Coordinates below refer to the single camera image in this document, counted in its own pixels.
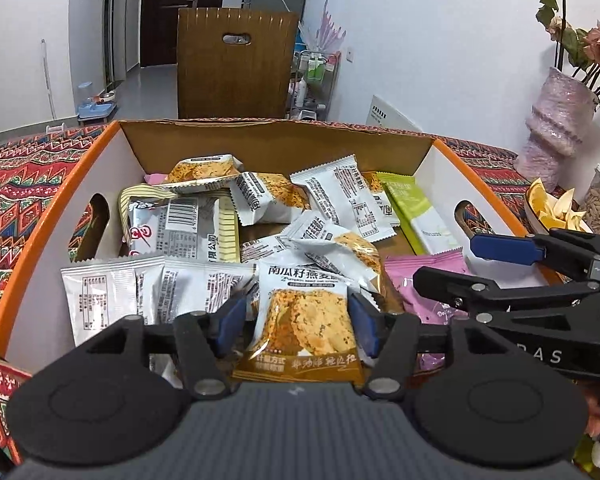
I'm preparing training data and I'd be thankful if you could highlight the orange cardboard box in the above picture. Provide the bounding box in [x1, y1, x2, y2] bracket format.
[0, 119, 566, 376]

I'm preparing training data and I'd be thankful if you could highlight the dark brown entrance door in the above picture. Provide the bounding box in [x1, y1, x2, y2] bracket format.
[139, 0, 228, 69]

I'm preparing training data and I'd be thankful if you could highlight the blue pet feeder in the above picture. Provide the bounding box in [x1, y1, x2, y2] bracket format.
[76, 81, 119, 124]

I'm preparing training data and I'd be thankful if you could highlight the purple decorative grass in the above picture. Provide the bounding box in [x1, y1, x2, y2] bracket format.
[302, 0, 349, 56]

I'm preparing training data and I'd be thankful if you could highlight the low white wall box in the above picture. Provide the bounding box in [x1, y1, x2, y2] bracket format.
[366, 94, 424, 134]

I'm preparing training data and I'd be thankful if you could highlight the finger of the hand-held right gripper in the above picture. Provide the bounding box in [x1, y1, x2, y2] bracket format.
[470, 229, 600, 282]
[412, 266, 600, 322]

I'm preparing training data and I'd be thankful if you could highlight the pile of silver snack packets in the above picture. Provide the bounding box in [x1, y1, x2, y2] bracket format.
[60, 152, 398, 376]

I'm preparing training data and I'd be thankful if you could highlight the white mop handle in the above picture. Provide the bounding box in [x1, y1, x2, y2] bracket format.
[41, 39, 57, 121]

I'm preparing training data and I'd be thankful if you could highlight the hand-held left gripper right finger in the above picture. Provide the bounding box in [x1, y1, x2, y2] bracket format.
[347, 291, 523, 402]

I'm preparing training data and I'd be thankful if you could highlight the dish of yellow peels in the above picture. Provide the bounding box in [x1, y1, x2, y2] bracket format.
[526, 177, 594, 234]

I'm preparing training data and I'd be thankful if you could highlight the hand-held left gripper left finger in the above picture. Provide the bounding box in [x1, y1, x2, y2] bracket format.
[82, 292, 248, 401]

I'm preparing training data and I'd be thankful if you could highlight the gold oat cookie packet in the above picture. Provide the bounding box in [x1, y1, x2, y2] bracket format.
[231, 259, 367, 387]

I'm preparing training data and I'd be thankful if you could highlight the brown side door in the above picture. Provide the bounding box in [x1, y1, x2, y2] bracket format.
[102, 0, 146, 92]

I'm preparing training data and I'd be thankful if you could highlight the pink textured vase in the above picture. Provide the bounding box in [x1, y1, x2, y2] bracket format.
[514, 66, 600, 181]

